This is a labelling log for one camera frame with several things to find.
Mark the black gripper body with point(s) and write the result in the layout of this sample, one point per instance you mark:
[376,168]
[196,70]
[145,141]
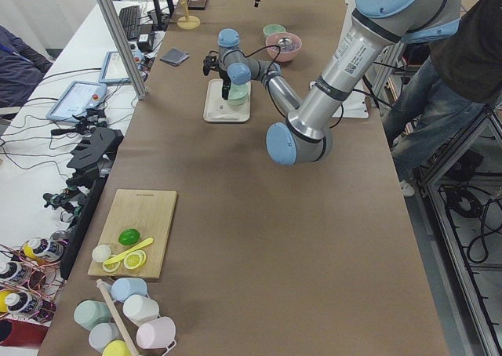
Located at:
[226,82]

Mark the green bowl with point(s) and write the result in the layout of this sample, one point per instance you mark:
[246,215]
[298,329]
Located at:
[238,89]
[237,100]
[272,29]

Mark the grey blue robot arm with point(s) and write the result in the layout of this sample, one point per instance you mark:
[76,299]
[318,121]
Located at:
[304,136]

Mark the green bowl on tray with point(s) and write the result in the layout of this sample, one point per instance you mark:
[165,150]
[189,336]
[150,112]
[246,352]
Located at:
[237,100]

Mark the cream rabbit tray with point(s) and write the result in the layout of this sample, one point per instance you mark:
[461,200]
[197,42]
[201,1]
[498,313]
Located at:
[217,110]

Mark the grey and purple cloths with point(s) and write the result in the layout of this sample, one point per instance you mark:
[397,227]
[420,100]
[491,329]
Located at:
[174,57]

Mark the wooden stand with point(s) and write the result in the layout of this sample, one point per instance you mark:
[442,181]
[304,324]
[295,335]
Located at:
[187,21]

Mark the metal ice scoop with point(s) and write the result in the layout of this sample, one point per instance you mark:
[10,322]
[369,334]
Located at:
[285,42]

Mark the pink bowl with ice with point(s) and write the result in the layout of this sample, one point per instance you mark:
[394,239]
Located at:
[279,54]

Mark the black keyboard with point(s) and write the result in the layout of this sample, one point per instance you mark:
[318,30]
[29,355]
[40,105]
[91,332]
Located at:
[129,18]

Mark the blue teach pendant tablet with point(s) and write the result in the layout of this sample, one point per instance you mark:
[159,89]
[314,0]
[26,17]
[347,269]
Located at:
[76,100]

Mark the wooden cutting board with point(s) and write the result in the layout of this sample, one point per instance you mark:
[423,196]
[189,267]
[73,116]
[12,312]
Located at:
[146,211]

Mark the black gripper holder rack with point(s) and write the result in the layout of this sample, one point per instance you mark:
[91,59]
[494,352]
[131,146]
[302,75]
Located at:
[89,151]

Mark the yellow plastic knife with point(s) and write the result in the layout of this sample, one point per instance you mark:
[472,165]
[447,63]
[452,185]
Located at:
[121,256]

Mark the green lime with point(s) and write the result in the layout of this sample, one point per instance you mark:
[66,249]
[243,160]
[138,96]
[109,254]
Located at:
[129,236]

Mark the lemon slice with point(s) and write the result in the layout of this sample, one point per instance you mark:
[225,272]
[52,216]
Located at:
[135,259]
[110,267]

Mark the white garlic bulb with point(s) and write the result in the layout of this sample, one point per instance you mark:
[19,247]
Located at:
[101,253]

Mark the person in jeans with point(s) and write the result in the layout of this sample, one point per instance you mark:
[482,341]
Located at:
[461,75]

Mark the light blue cup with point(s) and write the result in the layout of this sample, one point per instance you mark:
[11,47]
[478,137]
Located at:
[123,288]

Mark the white cup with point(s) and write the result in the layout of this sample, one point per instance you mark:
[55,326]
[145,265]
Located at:
[140,309]

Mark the pink cup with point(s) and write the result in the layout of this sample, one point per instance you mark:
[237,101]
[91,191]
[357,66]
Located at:
[157,333]

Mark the mint green cup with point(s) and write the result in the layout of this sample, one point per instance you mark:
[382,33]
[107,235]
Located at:
[90,313]

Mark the grey cup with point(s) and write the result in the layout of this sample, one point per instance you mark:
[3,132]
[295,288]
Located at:
[103,334]

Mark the yellow cup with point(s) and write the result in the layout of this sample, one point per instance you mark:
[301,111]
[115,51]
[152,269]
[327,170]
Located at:
[116,348]

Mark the aluminium frame post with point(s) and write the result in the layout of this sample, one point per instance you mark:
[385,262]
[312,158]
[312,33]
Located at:
[114,26]

